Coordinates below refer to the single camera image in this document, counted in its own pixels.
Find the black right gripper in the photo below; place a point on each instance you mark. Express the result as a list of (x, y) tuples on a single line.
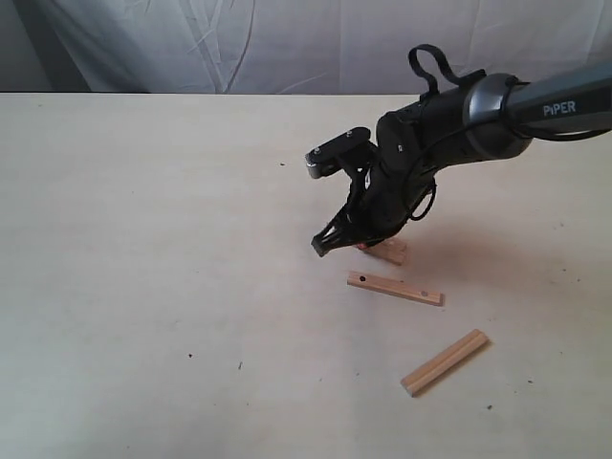
[(383, 196)]

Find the plain wooden stick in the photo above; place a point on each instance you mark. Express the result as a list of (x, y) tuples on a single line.
[(391, 250)]

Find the grooved wooden stick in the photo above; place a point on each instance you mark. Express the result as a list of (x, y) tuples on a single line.
[(429, 372)]

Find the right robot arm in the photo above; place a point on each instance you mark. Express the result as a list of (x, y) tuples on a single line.
[(492, 118)]

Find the white backdrop cloth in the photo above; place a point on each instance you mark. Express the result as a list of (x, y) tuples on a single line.
[(287, 47)]

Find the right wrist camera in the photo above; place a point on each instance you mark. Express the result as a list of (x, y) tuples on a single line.
[(348, 151)]

